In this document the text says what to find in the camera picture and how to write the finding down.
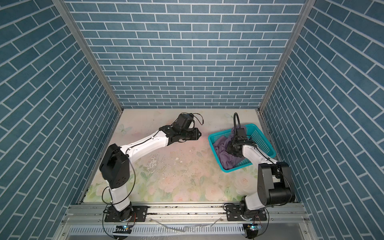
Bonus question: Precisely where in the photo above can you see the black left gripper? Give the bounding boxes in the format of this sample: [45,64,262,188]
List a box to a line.
[180,127,204,141]

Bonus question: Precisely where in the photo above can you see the purple trousers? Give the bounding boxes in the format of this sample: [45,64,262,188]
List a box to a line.
[213,128,245,170]

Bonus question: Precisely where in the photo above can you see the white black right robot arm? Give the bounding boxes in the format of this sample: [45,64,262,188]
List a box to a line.
[227,135,296,219]

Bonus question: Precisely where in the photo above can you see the teal plastic basket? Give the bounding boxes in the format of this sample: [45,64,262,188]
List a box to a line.
[208,124,277,173]

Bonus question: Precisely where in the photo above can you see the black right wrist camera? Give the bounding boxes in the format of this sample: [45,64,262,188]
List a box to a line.
[234,127,248,140]

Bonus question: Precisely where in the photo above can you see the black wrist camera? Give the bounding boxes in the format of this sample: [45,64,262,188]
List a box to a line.
[234,127,248,140]
[171,113,194,130]

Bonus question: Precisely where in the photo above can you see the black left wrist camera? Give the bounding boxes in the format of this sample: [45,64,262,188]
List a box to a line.
[171,113,194,130]

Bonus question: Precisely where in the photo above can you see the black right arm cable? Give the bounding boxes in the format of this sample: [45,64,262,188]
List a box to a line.
[232,112,244,130]

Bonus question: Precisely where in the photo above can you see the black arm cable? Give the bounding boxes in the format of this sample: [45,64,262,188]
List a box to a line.
[101,155,137,206]
[232,112,244,130]

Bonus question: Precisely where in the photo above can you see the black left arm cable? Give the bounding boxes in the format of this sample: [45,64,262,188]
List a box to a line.
[101,155,137,206]

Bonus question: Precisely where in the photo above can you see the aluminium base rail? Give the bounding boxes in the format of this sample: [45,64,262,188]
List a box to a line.
[63,203,310,225]

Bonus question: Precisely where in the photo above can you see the white slotted cable duct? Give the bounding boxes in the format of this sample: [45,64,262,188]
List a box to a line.
[68,224,245,237]

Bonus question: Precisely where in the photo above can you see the aluminium corner post right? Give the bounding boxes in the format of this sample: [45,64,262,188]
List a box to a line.
[258,0,317,113]

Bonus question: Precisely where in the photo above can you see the aluminium corner post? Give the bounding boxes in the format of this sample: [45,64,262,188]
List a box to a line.
[258,0,317,113]
[51,0,124,114]

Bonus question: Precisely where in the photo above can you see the aluminium corner post left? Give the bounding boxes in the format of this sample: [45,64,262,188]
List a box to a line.
[51,0,124,114]

